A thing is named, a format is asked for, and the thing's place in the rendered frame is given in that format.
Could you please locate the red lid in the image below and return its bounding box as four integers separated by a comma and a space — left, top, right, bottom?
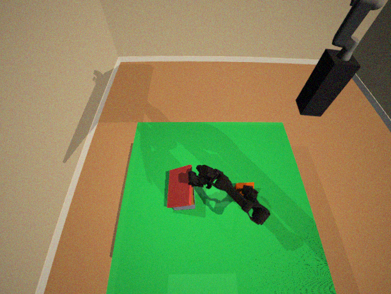
167, 165, 192, 208

